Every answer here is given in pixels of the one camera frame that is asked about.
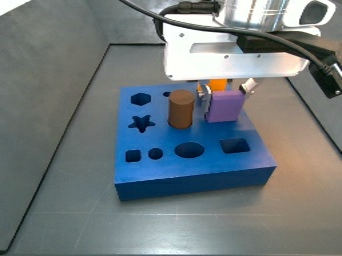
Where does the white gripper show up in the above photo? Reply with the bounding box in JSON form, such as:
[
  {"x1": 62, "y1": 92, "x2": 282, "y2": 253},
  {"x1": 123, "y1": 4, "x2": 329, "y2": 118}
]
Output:
[{"x1": 155, "y1": 0, "x2": 337, "y2": 114}]

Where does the purple double-square block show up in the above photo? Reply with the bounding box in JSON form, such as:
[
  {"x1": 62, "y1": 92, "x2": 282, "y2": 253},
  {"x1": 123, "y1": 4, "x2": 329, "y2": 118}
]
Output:
[{"x1": 206, "y1": 90, "x2": 245, "y2": 123}]

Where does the blue shape-sorting board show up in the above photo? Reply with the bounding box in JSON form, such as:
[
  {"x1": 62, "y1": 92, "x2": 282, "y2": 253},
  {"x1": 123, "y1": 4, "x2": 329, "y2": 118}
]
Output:
[{"x1": 114, "y1": 83, "x2": 277, "y2": 200}]

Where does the yellow arch block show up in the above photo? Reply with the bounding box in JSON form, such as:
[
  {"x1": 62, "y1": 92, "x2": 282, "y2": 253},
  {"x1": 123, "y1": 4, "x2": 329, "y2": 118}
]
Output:
[{"x1": 209, "y1": 79, "x2": 227, "y2": 91}]

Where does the brown cylinder peg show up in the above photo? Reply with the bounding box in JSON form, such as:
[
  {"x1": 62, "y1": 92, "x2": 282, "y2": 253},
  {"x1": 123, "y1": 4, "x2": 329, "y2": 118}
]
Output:
[{"x1": 169, "y1": 89, "x2": 195, "y2": 129}]

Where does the black camera cable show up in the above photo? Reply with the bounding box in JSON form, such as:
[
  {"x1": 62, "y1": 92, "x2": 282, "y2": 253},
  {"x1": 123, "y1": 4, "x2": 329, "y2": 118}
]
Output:
[{"x1": 118, "y1": 0, "x2": 342, "y2": 78}]

